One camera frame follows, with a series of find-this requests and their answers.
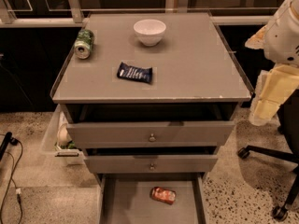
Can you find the grey middle drawer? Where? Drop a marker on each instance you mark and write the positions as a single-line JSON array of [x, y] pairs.
[[150, 164]]

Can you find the blue snack packet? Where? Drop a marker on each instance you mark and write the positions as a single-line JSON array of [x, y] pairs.
[[133, 73]]

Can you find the clear plastic storage bin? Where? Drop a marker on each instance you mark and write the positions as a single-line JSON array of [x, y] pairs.
[[58, 143]]

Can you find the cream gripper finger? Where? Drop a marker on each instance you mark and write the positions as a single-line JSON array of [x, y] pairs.
[[273, 88], [256, 40]]

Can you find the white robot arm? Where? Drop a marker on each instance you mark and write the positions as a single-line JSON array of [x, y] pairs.
[[296, 3]]

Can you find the green soda can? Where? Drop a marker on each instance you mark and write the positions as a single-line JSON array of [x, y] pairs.
[[83, 45]]

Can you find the metal window railing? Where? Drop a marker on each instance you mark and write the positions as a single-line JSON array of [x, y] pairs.
[[75, 13]]

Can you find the grey top drawer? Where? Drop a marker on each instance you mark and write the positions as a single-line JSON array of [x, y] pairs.
[[150, 134]]

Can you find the grey drawer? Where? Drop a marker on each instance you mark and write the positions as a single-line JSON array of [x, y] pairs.
[[150, 164], [150, 134], [127, 200]]

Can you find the black office chair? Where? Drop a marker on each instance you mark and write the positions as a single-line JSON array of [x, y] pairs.
[[288, 115]]

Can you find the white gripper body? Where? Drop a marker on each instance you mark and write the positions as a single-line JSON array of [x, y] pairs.
[[282, 36]]

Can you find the grey bottom drawer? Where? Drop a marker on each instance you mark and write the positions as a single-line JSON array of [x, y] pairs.
[[127, 200]]

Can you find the grey drawer cabinet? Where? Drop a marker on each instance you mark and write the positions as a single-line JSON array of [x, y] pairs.
[[194, 78]]

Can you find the white ceramic bowl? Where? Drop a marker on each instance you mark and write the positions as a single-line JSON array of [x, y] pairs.
[[149, 32]]

